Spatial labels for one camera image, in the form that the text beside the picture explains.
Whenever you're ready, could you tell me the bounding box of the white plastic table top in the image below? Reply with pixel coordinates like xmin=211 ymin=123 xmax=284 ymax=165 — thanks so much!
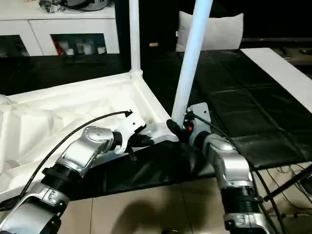
xmin=0 ymin=69 xmax=180 ymax=203

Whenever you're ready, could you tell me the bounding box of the black mat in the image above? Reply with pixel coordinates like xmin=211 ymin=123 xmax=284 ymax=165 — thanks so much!
xmin=0 ymin=48 xmax=312 ymax=212

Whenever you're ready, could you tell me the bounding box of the grey pillow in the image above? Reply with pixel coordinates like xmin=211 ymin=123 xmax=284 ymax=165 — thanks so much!
xmin=175 ymin=11 xmax=244 ymax=53

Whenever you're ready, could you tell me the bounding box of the black cabinet with gold label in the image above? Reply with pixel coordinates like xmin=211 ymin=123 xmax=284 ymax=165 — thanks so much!
xmin=116 ymin=0 xmax=195 ymax=71

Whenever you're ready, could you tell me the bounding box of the white flat board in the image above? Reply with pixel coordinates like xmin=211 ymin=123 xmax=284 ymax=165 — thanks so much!
xmin=240 ymin=47 xmax=312 ymax=113

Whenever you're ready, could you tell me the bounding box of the black metal bar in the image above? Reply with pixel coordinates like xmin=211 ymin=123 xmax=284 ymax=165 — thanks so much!
xmin=263 ymin=170 xmax=312 ymax=202

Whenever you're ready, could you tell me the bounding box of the crumpled patterned bag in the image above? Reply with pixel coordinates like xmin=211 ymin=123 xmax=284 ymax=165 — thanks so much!
xmin=39 ymin=0 xmax=64 ymax=13

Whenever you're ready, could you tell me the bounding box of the white sideboard with glass doors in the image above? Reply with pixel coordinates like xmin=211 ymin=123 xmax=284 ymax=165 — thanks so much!
xmin=0 ymin=0 xmax=120 ymax=57

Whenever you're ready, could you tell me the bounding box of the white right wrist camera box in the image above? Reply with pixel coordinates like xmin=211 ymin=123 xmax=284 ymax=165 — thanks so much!
xmin=187 ymin=102 xmax=212 ymax=147

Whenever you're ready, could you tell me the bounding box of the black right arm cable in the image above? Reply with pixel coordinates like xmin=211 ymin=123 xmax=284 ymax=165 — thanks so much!
xmin=192 ymin=113 xmax=282 ymax=234

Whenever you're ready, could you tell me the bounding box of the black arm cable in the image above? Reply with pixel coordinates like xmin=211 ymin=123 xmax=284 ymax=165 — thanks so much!
xmin=0 ymin=109 xmax=134 ymax=213
xmin=192 ymin=113 xmax=282 ymax=234

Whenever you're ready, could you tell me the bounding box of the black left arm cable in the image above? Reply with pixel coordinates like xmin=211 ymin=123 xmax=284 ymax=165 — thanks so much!
xmin=0 ymin=109 xmax=134 ymax=213

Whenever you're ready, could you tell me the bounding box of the grey bag with black strap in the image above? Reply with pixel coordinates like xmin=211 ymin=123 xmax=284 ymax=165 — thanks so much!
xmin=65 ymin=0 xmax=108 ymax=12

